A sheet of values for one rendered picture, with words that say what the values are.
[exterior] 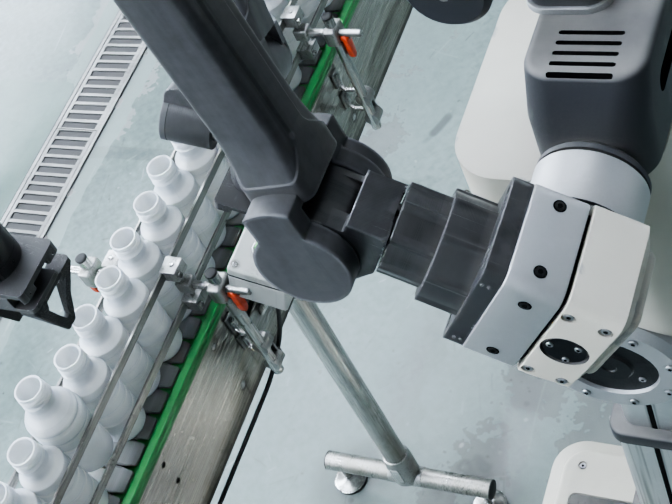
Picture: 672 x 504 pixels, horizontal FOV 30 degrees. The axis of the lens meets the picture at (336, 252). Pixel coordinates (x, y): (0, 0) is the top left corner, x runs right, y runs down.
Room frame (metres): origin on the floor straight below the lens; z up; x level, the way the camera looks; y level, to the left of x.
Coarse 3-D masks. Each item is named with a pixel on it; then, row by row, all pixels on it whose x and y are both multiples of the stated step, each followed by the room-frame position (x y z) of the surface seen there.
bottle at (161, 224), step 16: (144, 192) 1.22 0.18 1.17; (144, 208) 1.21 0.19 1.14; (160, 208) 1.19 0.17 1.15; (176, 208) 1.21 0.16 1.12; (144, 224) 1.20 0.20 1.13; (160, 224) 1.18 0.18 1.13; (176, 224) 1.18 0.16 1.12; (160, 240) 1.17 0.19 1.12; (192, 240) 1.18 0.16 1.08; (192, 256) 1.17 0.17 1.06; (192, 272) 1.17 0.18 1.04
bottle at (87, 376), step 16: (64, 352) 1.04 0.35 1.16; (80, 352) 1.02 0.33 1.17; (64, 368) 1.01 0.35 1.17; (80, 368) 1.01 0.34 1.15; (96, 368) 1.02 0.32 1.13; (64, 384) 1.03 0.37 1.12; (80, 384) 1.01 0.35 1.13; (96, 384) 1.00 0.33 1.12; (96, 400) 1.00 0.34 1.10; (112, 400) 1.00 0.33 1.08; (128, 400) 1.01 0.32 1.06; (112, 416) 1.00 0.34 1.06; (128, 416) 1.00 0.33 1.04; (144, 416) 1.01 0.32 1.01; (112, 432) 1.00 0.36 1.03
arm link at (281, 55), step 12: (240, 0) 1.03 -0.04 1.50; (252, 0) 1.04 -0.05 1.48; (252, 12) 1.02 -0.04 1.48; (264, 12) 1.04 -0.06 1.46; (252, 24) 1.01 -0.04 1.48; (264, 24) 1.03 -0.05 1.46; (276, 24) 1.05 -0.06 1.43; (264, 36) 1.01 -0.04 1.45; (276, 36) 1.04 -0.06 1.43; (276, 48) 1.02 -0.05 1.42; (288, 48) 1.04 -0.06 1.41; (276, 60) 1.01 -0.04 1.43; (288, 60) 1.02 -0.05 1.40; (288, 72) 1.02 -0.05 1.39
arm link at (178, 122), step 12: (168, 96) 1.06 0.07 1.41; (180, 96) 1.05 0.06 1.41; (168, 108) 1.05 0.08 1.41; (180, 108) 1.04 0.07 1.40; (192, 108) 1.04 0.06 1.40; (168, 120) 1.04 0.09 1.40; (180, 120) 1.03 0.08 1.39; (192, 120) 1.03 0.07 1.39; (168, 132) 1.04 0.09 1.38; (180, 132) 1.03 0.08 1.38; (192, 132) 1.02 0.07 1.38; (204, 132) 1.02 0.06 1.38; (192, 144) 1.03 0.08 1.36; (204, 144) 1.02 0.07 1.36; (216, 144) 1.04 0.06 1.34
